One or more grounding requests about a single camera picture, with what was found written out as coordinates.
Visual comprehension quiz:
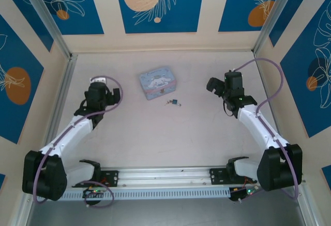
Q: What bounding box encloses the pastel cartoon tin box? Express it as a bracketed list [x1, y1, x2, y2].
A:
[139, 66, 179, 101]

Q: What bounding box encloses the small circuit board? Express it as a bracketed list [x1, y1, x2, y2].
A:
[82, 187, 104, 199]
[229, 186, 260, 202]

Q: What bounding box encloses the grey metal panel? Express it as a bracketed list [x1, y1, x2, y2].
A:
[25, 192, 306, 226]

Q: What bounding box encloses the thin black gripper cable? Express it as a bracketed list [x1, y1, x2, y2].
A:
[221, 98, 234, 118]

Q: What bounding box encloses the aluminium side rail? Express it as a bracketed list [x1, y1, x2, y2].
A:
[38, 53, 78, 170]

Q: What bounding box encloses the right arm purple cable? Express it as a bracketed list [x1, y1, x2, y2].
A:
[232, 57, 300, 203]

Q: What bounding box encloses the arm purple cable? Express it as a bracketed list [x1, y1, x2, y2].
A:
[33, 75, 124, 208]
[232, 57, 300, 203]

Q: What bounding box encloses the aluminium frame post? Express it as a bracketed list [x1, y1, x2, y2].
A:
[252, 0, 303, 55]
[18, 0, 73, 59]

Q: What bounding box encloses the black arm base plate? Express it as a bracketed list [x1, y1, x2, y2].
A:
[71, 170, 119, 188]
[209, 168, 258, 185]

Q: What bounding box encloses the thin red wire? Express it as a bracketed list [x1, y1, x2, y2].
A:
[90, 177, 111, 188]
[243, 175, 257, 187]

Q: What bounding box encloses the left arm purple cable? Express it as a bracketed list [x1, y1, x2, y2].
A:
[33, 75, 124, 208]

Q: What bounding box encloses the aluminium mounting rail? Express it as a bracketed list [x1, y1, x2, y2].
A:
[22, 163, 308, 191]

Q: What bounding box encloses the grey slotted cable duct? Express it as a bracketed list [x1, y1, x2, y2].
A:
[33, 187, 231, 201]

